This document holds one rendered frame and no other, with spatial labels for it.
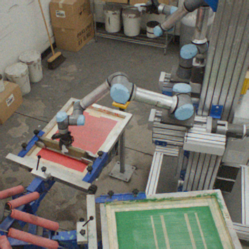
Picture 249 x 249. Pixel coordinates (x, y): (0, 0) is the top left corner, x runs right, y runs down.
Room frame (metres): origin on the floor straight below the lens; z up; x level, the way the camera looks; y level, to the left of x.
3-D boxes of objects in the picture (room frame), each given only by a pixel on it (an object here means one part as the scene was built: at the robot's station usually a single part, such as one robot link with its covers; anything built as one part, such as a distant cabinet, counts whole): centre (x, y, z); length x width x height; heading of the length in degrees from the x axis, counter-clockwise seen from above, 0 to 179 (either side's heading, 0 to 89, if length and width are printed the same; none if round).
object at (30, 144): (1.91, 0.43, 0.97); 0.30 x 0.05 x 0.07; 147
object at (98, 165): (1.61, -0.04, 0.97); 0.30 x 0.05 x 0.07; 147
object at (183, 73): (2.24, -0.83, 1.31); 0.15 x 0.15 x 0.10
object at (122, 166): (2.38, -0.34, 0.48); 0.22 x 0.22 x 0.96; 57
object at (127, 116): (1.97, 0.06, 0.97); 0.79 x 0.58 x 0.04; 147
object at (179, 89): (1.78, -0.65, 1.42); 0.13 x 0.12 x 0.14; 170
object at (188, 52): (2.25, -0.84, 1.42); 0.13 x 0.12 x 0.14; 133
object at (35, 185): (1.49, 0.37, 1.02); 0.17 x 0.06 x 0.05; 147
